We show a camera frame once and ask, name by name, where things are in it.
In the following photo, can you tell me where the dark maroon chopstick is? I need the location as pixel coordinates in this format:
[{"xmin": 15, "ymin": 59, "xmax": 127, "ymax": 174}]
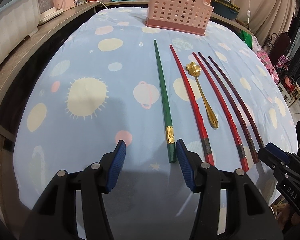
[
  {"xmin": 208, "ymin": 56, "xmax": 264, "ymax": 148},
  {"xmin": 198, "ymin": 51, "xmax": 260, "ymax": 165}
]

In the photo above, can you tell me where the red chopstick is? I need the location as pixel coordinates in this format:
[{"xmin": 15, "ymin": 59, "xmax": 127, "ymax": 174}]
[
  {"xmin": 192, "ymin": 51, "xmax": 250, "ymax": 173},
  {"xmin": 169, "ymin": 44, "xmax": 215, "ymax": 166}
]

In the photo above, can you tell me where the green chopstick gold band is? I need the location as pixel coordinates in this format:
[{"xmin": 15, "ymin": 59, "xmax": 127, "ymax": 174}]
[{"xmin": 153, "ymin": 40, "xmax": 177, "ymax": 163}]

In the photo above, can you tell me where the gold flower spoon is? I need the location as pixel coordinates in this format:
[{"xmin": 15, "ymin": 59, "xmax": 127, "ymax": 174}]
[{"xmin": 186, "ymin": 61, "xmax": 219, "ymax": 129}]

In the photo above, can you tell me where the pink floral cloth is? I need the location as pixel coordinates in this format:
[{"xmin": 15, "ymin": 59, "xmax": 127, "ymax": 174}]
[{"xmin": 256, "ymin": 48, "xmax": 279, "ymax": 84}]

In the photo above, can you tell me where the green plastic bag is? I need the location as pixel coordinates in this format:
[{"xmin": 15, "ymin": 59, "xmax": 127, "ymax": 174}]
[{"xmin": 238, "ymin": 30, "xmax": 253, "ymax": 49}]

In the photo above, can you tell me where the light blue patterned tablecloth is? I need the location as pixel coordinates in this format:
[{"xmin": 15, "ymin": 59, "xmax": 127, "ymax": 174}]
[{"xmin": 13, "ymin": 7, "xmax": 298, "ymax": 239}]

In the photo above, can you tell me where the beige curtain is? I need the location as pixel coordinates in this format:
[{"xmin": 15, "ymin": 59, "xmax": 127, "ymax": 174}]
[{"xmin": 231, "ymin": 0, "xmax": 296, "ymax": 44}]

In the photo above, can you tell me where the white plastic storage bin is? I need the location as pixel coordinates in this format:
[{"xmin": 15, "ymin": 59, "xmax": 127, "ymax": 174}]
[{"xmin": 0, "ymin": 0, "xmax": 40, "ymax": 65}]

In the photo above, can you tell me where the pink perforated utensil basket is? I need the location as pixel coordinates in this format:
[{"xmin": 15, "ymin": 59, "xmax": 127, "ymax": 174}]
[{"xmin": 145, "ymin": 0, "xmax": 213, "ymax": 36}]

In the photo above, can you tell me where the white power cable with switch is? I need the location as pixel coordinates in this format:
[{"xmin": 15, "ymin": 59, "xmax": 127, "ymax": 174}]
[{"xmin": 239, "ymin": 0, "xmax": 253, "ymax": 43}]

